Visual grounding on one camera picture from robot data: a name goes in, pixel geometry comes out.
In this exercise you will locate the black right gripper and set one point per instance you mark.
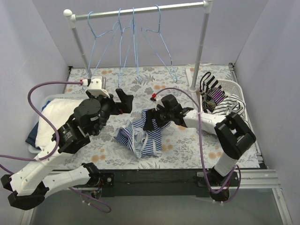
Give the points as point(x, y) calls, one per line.
point(156, 117)

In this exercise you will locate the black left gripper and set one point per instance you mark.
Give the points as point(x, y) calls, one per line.
point(115, 105)

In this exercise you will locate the blue white striped tank top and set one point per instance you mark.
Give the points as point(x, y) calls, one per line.
point(141, 143)

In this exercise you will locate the wide black white striped tank top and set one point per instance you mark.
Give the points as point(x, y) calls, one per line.
point(208, 82)

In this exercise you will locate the white black thin striped tank top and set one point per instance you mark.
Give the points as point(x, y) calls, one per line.
point(231, 104)

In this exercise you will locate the light blue wire hanger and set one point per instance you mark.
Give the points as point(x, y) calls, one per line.
point(97, 53)

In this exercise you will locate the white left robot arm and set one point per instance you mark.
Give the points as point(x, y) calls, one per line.
point(31, 185)

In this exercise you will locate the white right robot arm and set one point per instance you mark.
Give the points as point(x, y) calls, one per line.
point(232, 131)

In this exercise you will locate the floral patterned table mat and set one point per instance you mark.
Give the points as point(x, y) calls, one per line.
point(181, 147)

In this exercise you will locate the white plastic basket left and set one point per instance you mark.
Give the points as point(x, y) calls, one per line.
point(47, 100)

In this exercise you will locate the white perforated plastic basket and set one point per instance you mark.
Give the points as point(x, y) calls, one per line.
point(229, 88)

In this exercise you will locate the blue denim garment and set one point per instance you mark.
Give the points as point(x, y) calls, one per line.
point(31, 139)

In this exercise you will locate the silver white clothes rack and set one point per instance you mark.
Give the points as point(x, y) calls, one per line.
point(126, 15)

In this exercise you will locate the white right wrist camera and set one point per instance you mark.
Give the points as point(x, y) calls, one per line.
point(158, 102)

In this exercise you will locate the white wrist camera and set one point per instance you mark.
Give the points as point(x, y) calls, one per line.
point(158, 102)
point(97, 87)

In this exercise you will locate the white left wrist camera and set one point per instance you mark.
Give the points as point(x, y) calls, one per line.
point(97, 87)

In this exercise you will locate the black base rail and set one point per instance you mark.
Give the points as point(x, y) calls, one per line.
point(158, 182)

